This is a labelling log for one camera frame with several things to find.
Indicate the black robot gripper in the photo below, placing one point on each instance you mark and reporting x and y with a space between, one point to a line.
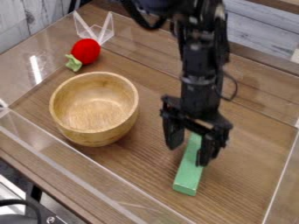
200 120

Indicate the green rectangular wooden block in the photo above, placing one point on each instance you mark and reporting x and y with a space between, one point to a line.
188 175

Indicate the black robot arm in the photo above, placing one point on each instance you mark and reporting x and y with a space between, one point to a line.
199 26

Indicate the brown wooden bowl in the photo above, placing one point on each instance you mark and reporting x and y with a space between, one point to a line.
93 108

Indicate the red plush strawberry toy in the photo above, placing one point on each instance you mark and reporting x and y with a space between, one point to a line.
83 54

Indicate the clear acrylic front wall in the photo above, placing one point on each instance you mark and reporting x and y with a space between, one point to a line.
87 188

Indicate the clear acrylic corner bracket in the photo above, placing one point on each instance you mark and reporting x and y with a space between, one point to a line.
101 33

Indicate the black metal table frame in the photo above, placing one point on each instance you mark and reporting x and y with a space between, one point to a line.
48 217

